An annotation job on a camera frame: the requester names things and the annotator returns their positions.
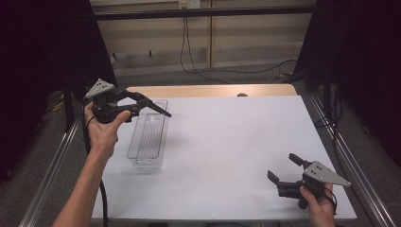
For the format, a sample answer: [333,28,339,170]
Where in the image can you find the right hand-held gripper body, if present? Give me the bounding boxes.
[301,160,352,197]

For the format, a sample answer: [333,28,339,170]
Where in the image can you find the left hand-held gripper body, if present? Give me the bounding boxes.
[84,79,131,124]

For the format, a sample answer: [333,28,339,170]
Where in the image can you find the clear plastic container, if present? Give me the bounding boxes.
[126,98,170,173]

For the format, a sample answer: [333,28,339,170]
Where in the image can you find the person's right hand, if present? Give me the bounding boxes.
[299,183,337,227]

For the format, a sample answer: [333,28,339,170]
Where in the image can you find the person's left hand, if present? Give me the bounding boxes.
[84,102,131,159]

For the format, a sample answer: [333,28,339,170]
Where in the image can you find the black metal stand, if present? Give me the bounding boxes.
[61,79,76,132]

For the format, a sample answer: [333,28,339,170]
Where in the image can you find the black curtain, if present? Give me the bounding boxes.
[293,0,401,166]
[0,0,119,183]

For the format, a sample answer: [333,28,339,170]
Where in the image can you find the white table sheet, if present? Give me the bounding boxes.
[91,96,357,221]

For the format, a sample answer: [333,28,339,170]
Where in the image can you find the black horizontal bar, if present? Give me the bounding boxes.
[93,5,316,22]

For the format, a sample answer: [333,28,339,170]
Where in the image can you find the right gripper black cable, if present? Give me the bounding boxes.
[321,185,339,216]

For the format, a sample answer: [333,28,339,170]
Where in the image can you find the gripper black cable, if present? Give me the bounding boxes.
[321,185,339,216]
[80,97,110,227]

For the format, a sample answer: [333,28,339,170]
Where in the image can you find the metal floor rail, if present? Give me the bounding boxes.
[307,94,397,227]
[18,116,81,227]

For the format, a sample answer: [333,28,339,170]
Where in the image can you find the yellow floor cable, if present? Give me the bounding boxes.
[50,98,65,113]

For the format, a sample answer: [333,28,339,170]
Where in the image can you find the black floor cables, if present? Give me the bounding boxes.
[314,84,346,162]

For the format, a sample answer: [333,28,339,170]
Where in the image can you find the black wall cable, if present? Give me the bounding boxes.
[180,16,298,85]

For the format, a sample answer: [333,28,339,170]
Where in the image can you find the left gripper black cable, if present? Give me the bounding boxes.
[80,97,110,227]

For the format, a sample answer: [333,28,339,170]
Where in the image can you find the white wall outlet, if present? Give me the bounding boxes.
[178,0,202,10]

